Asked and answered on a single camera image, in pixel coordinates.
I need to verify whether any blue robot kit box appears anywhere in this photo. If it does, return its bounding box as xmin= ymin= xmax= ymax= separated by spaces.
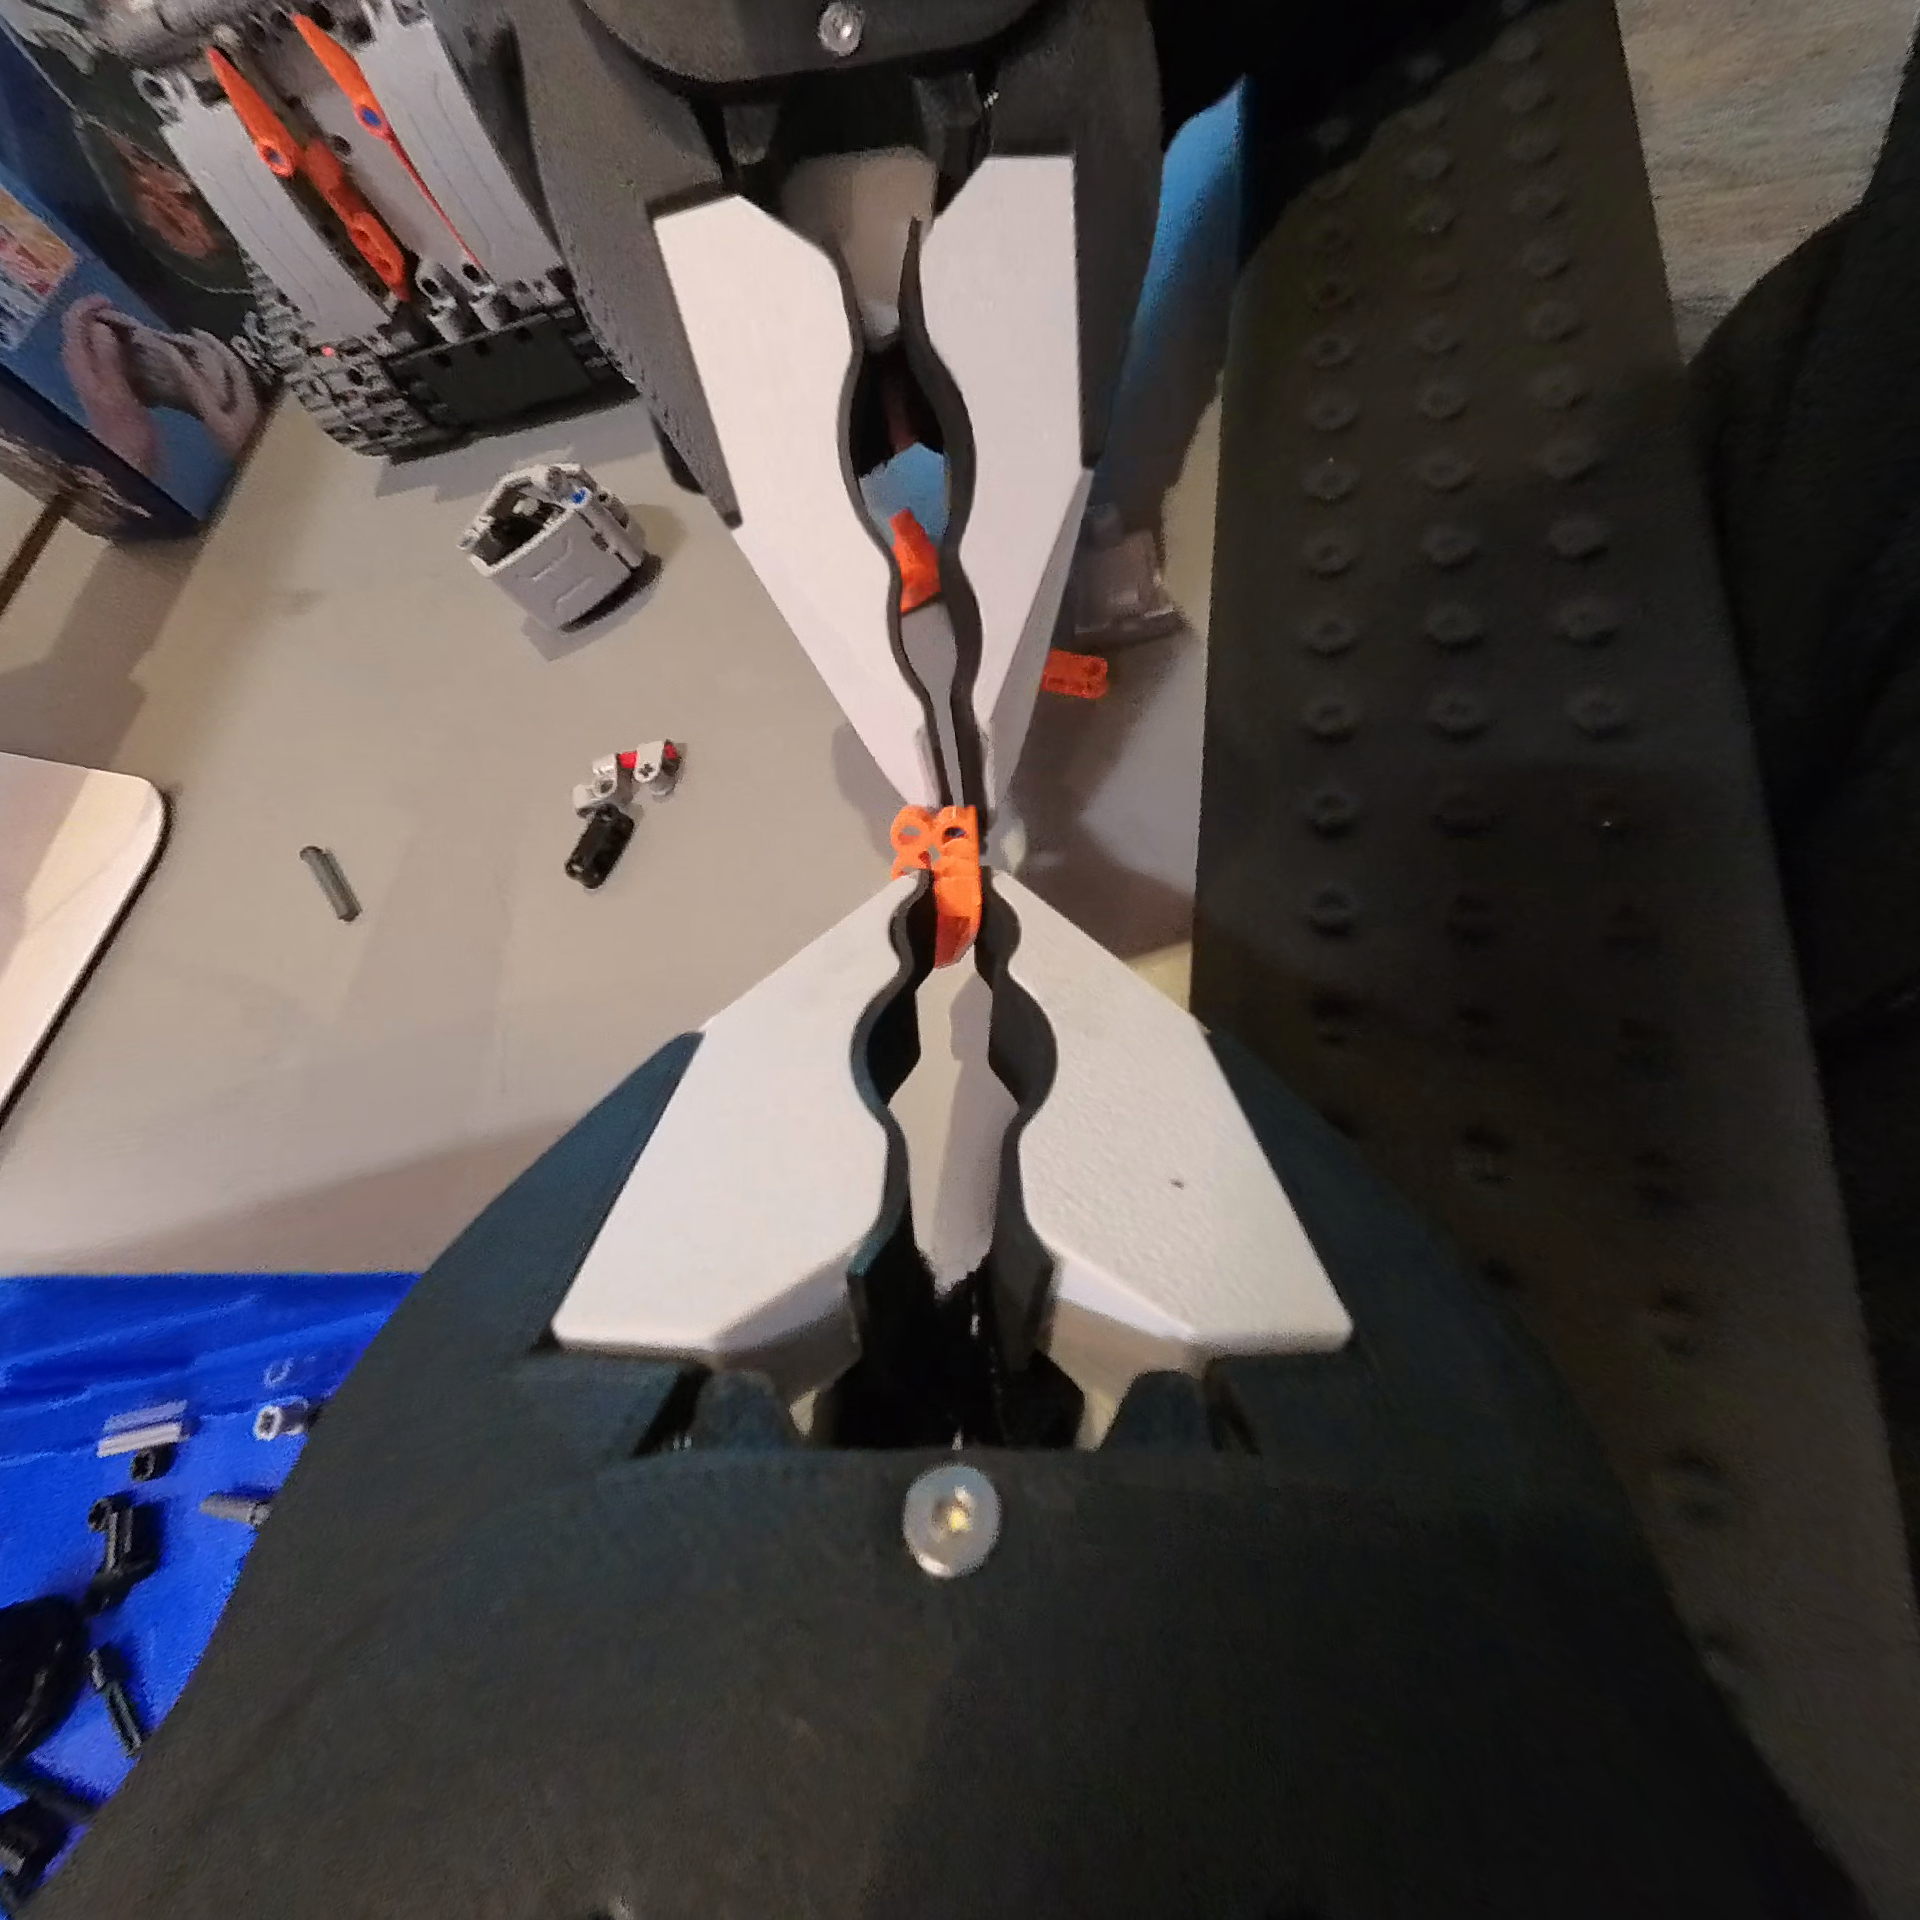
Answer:
xmin=0 ymin=0 xmax=288 ymax=543

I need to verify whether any orange connector piece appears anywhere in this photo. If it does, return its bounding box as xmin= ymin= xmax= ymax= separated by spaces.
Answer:
xmin=886 ymin=803 xmax=986 ymax=966

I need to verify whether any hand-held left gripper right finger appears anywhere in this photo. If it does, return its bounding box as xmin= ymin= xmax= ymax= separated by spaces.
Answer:
xmin=967 ymin=873 xmax=1355 ymax=1450

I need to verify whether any pile of small building pieces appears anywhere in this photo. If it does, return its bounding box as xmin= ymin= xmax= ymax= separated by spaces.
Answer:
xmin=0 ymin=1359 xmax=323 ymax=1907

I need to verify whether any black wheel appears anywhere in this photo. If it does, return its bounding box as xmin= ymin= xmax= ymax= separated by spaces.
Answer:
xmin=0 ymin=1598 xmax=85 ymax=1761

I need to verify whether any person's black jacket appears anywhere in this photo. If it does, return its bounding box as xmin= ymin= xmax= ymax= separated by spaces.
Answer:
xmin=1687 ymin=231 xmax=1920 ymax=1293

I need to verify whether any blue plastic bin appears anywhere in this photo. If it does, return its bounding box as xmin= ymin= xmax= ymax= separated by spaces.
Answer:
xmin=0 ymin=1272 xmax=425 ymax=1920

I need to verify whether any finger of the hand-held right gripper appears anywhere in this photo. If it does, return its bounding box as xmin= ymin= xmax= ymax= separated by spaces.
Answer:
xmin=649 ymin=184 xmax=969 ymax=811
xmin=899 ymin=147 xmax=1097 ymax=819

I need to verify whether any tracked toy robot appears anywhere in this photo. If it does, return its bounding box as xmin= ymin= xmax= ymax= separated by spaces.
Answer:
xmin=128 ymin=0 xmax=646 ymax=459

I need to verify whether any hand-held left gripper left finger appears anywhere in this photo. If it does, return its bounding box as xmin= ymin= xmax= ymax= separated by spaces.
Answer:
xmin=551 ymin=879 xmax=922 ymax=1375

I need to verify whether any white stand base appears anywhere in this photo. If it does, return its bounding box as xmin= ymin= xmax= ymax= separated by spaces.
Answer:
xmin=0 ymin=751 xmax=168 ymax=1117

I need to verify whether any grey motor block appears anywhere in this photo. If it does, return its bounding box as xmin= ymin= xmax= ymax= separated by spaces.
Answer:
xmin=456 ymin=465 xmax=663 ymax=635

